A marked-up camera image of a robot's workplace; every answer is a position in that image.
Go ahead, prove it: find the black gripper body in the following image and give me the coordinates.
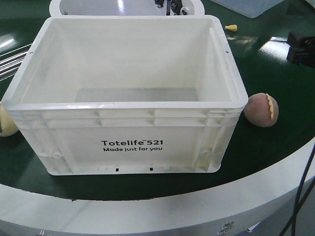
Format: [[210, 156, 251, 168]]
[[286, 31, 315, 65]]

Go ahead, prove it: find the pink peach-shaped toy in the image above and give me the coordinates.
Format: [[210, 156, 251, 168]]
[[244, 93, 279, 128]]

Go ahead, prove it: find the white plastic Totelife crate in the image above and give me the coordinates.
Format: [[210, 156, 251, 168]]
[[2, 15, 248, 175]]

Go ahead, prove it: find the cream round bun toy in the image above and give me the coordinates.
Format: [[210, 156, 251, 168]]
[[0, 103, 19, 137]]

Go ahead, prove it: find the translucent plastic bin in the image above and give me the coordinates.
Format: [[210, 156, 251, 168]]
[[212, 0, 284, 19]]

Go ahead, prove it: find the small yellow toy piece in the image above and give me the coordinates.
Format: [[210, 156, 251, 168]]
[[224, 24, 238, 32]]

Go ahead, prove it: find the black mechanism in hub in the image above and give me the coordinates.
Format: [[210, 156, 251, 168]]
[[154, 0, 188, 16]]

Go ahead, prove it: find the metal rod rack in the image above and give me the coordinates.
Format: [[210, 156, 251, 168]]
[[0, 44, 32, 81]]

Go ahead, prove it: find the black cable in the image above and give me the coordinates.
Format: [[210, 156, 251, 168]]
[[289, 142, 315, 236], [292, 181, 315, 236]]

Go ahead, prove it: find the white conveyor table frame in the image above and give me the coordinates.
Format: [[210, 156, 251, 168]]
[[0, 140, 315, 236]]

